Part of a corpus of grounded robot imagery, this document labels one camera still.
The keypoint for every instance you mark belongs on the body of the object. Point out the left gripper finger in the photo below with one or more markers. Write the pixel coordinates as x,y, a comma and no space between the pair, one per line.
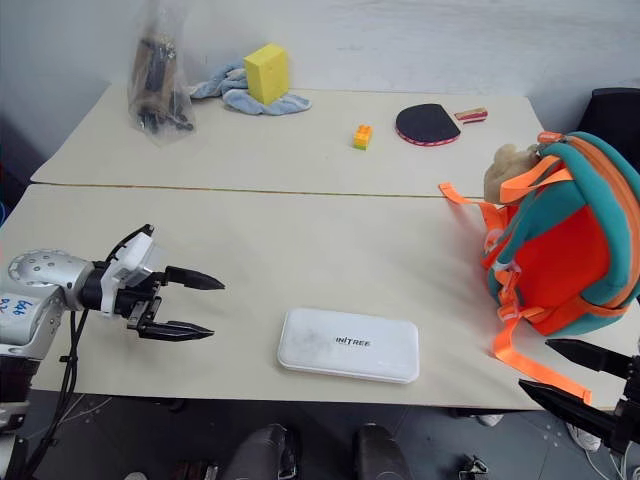
195,280
175,331

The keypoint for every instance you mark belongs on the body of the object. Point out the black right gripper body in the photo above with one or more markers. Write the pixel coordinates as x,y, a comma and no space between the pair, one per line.
631,400

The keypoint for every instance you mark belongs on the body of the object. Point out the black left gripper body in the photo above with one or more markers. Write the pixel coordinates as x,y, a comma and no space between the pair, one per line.
137,300

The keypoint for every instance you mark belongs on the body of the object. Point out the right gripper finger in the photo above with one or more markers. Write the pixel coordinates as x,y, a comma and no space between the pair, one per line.
575,407
592,356

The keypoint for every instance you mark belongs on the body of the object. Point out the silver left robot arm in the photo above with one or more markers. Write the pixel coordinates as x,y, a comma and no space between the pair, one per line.
47,272

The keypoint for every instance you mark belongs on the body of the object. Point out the orange and teal backpack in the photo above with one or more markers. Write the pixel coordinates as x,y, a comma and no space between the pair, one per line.
565,260

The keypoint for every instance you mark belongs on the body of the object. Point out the white pencil case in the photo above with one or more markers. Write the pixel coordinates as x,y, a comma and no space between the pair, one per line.
350,345

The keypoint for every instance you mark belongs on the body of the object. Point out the beige plush toy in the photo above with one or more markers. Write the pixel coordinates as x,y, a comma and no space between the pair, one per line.
505,170

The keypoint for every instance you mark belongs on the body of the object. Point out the white shoe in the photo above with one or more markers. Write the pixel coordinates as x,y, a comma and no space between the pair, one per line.
490,419
584,437

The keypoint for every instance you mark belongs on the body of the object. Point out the dark rounded shape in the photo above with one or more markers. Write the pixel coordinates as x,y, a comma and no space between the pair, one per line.
262,452
380,452

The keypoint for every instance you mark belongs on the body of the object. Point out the light blue towel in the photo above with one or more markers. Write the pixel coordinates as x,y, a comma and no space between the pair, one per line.
280,104

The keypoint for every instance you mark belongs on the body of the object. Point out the clear plastic bag with tools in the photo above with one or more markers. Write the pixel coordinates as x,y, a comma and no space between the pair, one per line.
157,85

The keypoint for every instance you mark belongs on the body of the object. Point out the yellow sponge block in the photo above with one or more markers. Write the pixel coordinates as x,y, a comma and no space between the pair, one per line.
266,74

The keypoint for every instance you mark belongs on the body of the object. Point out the orange yellow toy brick stack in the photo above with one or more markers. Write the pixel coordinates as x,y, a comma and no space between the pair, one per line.
363,137

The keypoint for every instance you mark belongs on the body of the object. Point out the black chair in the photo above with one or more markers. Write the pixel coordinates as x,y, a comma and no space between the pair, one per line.
612,117

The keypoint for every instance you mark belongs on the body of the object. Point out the black table tennis paddle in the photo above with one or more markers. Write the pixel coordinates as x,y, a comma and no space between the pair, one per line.
427,124

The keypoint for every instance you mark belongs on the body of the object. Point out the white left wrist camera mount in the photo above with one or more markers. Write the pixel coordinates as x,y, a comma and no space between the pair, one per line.
135,252

